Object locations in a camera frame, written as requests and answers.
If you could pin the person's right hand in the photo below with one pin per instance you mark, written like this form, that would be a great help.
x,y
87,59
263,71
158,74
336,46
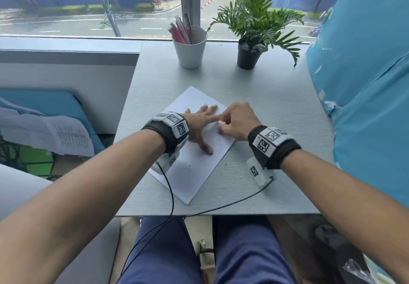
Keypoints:
x,y
239,120

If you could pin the person's left hand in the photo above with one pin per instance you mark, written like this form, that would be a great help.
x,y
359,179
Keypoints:
x,y
198,125

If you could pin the person's right fingers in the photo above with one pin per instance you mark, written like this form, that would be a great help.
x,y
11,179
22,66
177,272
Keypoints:
x,y
225,124

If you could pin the person's left thumb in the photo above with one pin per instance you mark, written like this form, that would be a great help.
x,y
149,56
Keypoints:
x,y
206,145

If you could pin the person's left middle finger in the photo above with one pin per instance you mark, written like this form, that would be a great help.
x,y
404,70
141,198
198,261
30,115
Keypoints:
x,y
212,109

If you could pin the person's left little finger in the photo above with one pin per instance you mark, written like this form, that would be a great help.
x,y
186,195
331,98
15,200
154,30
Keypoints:
x,y
187,111

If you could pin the white paper sheet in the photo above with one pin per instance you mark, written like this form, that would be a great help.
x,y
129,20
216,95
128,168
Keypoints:
x,y
191,168

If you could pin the person's right forearm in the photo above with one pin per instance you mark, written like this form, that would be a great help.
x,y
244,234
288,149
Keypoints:
x,y
348,200

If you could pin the person's left forearm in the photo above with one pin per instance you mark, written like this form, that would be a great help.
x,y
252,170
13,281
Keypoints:
x,y
73,197

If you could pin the white pen holder cup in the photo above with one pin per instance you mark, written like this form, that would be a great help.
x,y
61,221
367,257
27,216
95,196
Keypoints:
x,y
189,50

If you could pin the black plant pot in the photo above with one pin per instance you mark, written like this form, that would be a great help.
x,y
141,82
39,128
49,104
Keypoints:
x,y
248,57

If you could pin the pink pen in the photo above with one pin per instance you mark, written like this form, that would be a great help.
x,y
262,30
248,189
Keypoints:
x,y
175,34
181,33

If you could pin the white pen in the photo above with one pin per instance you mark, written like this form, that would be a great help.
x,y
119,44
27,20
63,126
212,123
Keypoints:
x,y
182,28

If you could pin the dark grey pen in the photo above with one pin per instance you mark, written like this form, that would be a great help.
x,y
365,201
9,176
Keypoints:
x,y
187,26

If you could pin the green potted plant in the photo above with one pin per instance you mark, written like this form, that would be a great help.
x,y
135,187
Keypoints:
x,y
255,18

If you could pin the person's right leg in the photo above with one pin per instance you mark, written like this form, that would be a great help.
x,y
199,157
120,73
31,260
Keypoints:
x,y
252,251

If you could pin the person's leg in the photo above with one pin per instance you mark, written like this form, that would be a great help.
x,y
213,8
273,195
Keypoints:
x,y
252,251
163,255

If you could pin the person's left leg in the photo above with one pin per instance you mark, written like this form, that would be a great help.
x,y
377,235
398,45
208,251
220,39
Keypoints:
x,y
163,255

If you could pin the blue board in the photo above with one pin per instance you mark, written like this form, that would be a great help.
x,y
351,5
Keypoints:
x,y
60,108

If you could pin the printed paper sheet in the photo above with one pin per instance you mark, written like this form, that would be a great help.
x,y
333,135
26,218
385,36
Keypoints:
x,y
54,132

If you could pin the grey shoe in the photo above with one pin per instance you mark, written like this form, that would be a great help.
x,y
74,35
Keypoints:
x,y
329,236

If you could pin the clear plastic bag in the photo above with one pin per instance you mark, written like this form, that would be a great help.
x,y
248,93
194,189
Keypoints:
x,y
356,271

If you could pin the left wrist camera band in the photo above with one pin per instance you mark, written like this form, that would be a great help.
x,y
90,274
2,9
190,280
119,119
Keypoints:
x,y
174,130

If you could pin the wrist camera band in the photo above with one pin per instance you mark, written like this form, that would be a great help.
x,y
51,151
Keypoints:
x,y
174,130
268,146

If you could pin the right wrist camera band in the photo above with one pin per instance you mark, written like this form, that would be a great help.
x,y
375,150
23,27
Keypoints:
x,y
268,146

